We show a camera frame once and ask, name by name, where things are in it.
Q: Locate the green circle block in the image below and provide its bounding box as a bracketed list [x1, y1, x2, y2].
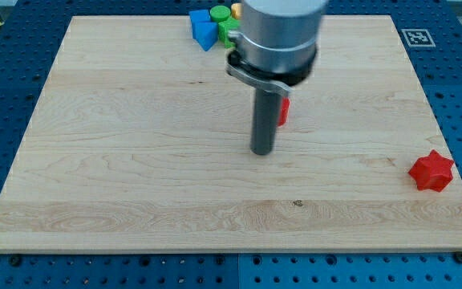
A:
[209, 5, 231, 22]

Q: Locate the wooden board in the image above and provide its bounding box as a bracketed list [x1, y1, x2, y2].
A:
[0, 15, 462, 254]

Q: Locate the red star block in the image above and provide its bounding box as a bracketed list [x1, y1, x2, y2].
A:
[407, 149, 455, 192]

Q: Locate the blue cube block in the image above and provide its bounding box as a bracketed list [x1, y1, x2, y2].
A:
[188, 9, 211, 39]

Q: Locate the blue triangle block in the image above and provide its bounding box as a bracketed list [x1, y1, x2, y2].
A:
[193, 22, 218, 51]

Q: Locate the yellow block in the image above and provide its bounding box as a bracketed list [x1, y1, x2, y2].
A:
[230, 3, 241, 20]

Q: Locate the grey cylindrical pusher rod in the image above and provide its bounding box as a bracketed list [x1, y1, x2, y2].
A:
[250, 89, 282, 156]

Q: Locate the green star block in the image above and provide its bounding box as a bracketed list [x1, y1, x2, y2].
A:
[217, 17, 240, 48]

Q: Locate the red circle block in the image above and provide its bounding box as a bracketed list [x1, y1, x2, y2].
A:
[278, 97, 290, 127]

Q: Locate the white fiducial marker tag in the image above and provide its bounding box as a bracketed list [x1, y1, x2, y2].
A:
[401, 28, 436, 47]

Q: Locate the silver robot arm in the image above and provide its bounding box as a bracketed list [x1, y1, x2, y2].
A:
[226, 0, 329, 97]

